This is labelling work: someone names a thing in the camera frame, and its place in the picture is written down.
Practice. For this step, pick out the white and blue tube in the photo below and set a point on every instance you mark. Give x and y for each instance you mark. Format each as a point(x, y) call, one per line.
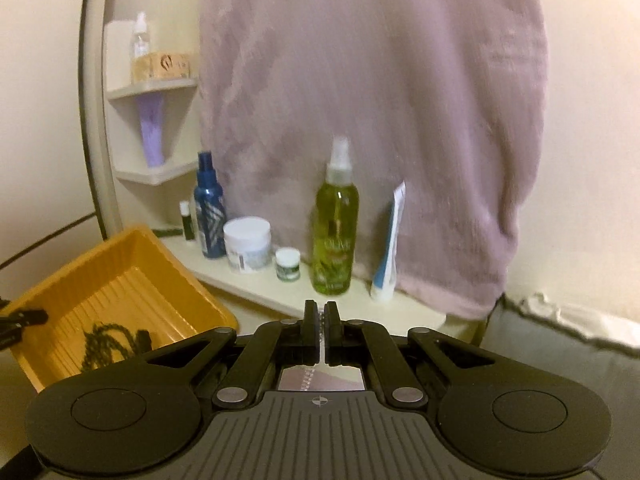
point(389, 250)

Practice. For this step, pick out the curved beige frame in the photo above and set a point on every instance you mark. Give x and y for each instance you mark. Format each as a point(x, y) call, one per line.
point(97, 135)

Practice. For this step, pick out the clear small bottle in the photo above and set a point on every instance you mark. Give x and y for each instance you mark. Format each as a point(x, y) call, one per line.
point(140, 35)

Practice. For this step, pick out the small dark green bottle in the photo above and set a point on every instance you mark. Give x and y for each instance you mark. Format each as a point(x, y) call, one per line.
point(186, 221)

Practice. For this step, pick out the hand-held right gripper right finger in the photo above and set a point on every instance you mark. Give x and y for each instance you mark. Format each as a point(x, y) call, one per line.
point(330, 330)

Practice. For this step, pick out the green liquid spray bottle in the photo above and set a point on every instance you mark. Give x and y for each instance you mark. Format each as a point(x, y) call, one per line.
point(336, 230)

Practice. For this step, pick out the blue spray bottle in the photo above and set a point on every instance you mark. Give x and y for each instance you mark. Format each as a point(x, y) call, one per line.
point(210, 210)

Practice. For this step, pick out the tan patterned box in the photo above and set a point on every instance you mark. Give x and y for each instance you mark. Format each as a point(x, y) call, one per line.
point(162, 66)

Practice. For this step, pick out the orange plastic tray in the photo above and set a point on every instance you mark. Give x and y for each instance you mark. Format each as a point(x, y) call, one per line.
point(125, 285)

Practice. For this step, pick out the cream shelf unit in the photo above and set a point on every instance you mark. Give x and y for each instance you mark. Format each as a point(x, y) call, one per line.
point(250, 285)

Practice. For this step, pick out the grey cushion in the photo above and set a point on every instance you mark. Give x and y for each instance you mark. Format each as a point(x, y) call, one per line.
point(565, 350)

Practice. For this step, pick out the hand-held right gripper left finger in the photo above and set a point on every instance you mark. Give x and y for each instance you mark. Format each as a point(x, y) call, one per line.
point(313, 330)

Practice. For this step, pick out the black hair clip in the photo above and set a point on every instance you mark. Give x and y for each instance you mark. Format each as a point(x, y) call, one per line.
point(145, 341)

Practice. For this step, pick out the dark green stick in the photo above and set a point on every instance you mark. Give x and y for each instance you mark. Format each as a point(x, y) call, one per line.
point(167, 232)

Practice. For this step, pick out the white cream jar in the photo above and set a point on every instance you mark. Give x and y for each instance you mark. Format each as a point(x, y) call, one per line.
point(247, 245)

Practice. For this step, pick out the small green label jar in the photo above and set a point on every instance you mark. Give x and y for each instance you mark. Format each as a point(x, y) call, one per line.
point(288, 266)

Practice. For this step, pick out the purple tube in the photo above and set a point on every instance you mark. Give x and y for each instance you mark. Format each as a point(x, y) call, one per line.
point(152, 130)

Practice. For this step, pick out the pink hanging towel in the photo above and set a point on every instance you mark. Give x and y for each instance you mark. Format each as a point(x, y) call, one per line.
point(400, 110)

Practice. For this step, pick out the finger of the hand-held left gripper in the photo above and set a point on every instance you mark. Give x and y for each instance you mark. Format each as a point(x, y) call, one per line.
point(22, 318)
point(10, 338)

